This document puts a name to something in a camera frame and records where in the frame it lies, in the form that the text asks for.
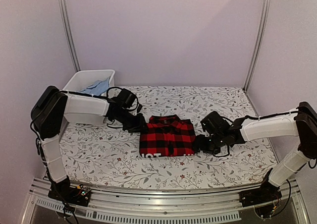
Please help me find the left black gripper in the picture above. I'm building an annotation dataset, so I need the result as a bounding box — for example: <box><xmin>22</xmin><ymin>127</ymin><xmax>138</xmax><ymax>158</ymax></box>
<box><xmin>113</xmin><ymin>110</ymin><xmax>149</xmax><ymax>133</ymax></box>

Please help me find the right aluminium frame post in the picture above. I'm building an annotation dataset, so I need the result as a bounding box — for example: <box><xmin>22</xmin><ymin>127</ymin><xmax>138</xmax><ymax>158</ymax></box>
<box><xmin>243</xmin><ymin>0</ymin><xmax>270</xmax><ymax>93</ymax></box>

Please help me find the white plastic bin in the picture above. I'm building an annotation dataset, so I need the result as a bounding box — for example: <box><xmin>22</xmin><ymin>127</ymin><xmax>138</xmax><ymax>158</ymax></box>
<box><xmin>63</xmin><ymin>69</ymin><xmax>115</xmax><ymax>125</ymax></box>

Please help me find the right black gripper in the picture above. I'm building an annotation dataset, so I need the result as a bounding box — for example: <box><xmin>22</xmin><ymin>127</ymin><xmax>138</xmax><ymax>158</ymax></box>
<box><xmin>192</xmin><ymin>132</ymin><xmax>225</xmax><ymax>154</ymax></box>

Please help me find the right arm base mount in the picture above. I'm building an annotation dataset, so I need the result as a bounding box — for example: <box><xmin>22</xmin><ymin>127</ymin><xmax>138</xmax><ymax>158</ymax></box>
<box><xmin>239</xmin><ymin>182</ymin><xmax>282</xmax><ymax>207</ymax></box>

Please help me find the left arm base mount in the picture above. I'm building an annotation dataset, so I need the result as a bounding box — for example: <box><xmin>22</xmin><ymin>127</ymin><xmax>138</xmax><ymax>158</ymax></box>
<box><xmin>48</xmin><ymin>182</ymin><xmax>91</xmax><ymax>207</ymax></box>

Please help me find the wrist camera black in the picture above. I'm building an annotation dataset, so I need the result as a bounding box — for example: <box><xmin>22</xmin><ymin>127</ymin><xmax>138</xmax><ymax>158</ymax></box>
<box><xmin>201</xmin><ymin>111</ymin><xmax>230</xmax><ymax>135</ymax></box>
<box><xmin>116</xmin><ymin>89</ymin><xmax>138</xmax><ymax>112</ymax></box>

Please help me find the light blue shirt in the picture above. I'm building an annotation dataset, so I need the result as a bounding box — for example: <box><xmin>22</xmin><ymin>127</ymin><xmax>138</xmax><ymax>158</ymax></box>
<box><xmin>79</xmin><ymin>77</ymin><xmax>110</xmax><ymax>96</ymax></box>

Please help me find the floral patterned table cloth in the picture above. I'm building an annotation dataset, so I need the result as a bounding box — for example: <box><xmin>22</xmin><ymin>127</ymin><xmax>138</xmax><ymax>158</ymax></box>
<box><xmin>60</xmin><ymin>86</ymin><xmax>277</xmax><ymax>190</ymax></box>

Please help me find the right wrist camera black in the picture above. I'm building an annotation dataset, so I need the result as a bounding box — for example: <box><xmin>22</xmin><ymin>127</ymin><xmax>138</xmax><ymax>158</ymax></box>
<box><xmin>201</xmin><ymin>111</ymin><xmax>230</xmax><ymax>135</ymax></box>

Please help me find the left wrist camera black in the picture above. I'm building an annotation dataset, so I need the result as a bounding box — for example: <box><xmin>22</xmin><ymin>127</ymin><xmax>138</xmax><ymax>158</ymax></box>
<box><xmin>116</xmin><ymin>89</ymin><xmax>138</xmax><ymax>112</ymax></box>

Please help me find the red black plaid shirt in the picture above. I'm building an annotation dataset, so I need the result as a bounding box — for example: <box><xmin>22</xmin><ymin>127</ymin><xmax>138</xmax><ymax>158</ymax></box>
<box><xmin>139</xmin><ymin>115</ymin><xmax>199</xmax><ymax>158</ymax></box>

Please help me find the aluminium frame post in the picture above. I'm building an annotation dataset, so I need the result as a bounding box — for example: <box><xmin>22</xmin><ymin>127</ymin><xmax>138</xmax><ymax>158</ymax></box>
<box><xmin>58</xmin><ymin>0</ymin><xmax>81</xmax><ymax>72</ymax></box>
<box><xmin>243</xmin><ymin>0</ymin><xmax>270</xmax><ymax>93</ymax></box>

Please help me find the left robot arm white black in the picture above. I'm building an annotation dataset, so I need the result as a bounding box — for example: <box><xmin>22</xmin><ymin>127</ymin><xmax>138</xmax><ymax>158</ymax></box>
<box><xmin>30</xmin><ymin>86</ymin><xmax>146</xmax><ymax>201</ymax></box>

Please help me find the left aluminium frame post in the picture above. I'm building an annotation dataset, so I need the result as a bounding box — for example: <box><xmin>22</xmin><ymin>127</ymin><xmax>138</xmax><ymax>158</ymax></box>
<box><xmin>58</xmin><ymin>0</ymin><xmax>81</xmax><ymax>72</ymax></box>

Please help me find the left black looped cable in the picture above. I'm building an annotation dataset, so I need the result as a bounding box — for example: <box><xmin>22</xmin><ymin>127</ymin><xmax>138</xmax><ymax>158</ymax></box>
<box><xmin>106</xmin><ymin>86</ymin><xmax>123</xmax><ymax>100</ymax></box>

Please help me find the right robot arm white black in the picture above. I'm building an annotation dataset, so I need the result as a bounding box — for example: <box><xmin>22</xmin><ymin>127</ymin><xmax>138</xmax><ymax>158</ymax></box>
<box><xmin>194</xmin><ymin>102</ymin><xmax>317</xmax><ymax>202</ymax></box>

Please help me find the aluminium front rail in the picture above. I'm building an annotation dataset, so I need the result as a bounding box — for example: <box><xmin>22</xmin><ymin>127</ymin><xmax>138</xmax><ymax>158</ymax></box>
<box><xmin>24</xmin><ymin>178</ymin><xmax>306</xmax><ymax>219</ymax></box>

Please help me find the perforated metal cable tray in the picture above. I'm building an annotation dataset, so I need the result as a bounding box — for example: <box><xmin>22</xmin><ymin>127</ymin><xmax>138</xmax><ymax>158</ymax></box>
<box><xmin>34</xmin><ymin>196</ymin><xmax>242</xmax><ymax>222</ymax></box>

